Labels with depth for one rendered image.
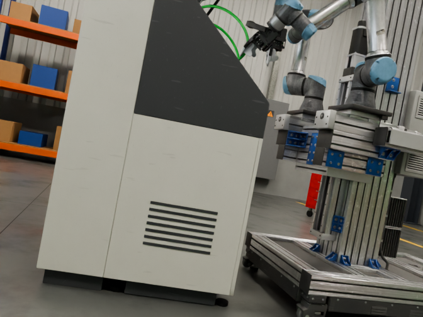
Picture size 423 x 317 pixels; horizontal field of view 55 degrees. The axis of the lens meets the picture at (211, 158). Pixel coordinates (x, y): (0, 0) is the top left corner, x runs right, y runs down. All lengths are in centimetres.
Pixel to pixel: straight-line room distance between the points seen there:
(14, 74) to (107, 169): 581
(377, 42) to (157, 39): 100
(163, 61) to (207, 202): 64
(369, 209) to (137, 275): 130
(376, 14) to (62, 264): 178
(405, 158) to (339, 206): 44
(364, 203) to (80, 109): 155
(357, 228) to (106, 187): 137
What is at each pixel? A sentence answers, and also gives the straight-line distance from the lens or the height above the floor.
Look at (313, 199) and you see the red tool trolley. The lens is 637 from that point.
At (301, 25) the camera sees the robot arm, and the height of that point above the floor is 133.
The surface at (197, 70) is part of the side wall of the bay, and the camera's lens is 181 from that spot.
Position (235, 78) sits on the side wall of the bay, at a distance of 183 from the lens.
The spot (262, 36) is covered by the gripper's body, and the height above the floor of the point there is 127.
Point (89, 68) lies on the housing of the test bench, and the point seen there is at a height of 94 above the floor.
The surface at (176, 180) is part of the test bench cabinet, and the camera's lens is 179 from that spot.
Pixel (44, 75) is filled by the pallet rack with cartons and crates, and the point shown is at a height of 143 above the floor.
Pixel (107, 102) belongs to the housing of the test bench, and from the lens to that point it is 180.
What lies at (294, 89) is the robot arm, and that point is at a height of 117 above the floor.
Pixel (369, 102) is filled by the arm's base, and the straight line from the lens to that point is 214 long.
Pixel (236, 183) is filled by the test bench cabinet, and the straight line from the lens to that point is 182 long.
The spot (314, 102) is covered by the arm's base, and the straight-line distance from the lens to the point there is 256.
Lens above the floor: 69
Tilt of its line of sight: 1 degrees down
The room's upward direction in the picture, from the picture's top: 11 degrees clockwise
